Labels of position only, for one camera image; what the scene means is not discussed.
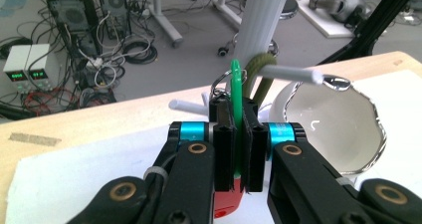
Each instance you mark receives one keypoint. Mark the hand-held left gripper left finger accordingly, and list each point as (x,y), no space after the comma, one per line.
(224,151)

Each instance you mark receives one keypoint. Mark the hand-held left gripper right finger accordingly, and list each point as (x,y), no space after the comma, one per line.
(253,151)

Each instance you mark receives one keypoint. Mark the white hook stand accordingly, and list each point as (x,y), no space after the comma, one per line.
(262,18)

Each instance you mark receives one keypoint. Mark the white eggshell-shaped bowl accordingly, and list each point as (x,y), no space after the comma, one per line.
(335,127)

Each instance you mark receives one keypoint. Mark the white desk leg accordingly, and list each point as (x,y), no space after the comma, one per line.
(166,18)
(227,8)

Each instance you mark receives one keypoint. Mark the white table mat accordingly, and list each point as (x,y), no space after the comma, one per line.
(83,180)

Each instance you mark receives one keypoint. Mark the white floor board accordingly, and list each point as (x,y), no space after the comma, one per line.
(323,23)

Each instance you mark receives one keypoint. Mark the black round stool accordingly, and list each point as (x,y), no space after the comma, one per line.
(290,6)

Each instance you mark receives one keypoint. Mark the grey machine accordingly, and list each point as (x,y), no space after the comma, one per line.
(341,1)

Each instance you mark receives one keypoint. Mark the small black computer tower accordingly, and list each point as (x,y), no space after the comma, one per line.
(114,8)

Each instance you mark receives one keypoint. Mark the strip of brown tape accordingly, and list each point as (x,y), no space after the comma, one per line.
(35,139)

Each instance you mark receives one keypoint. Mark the large black computer tower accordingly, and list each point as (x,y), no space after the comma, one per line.
(73,18)

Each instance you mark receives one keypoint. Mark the white power supply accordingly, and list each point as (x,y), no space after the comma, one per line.
(38,63)
(18,64)

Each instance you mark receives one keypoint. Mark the black metal frame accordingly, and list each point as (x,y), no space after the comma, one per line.
(375,21)

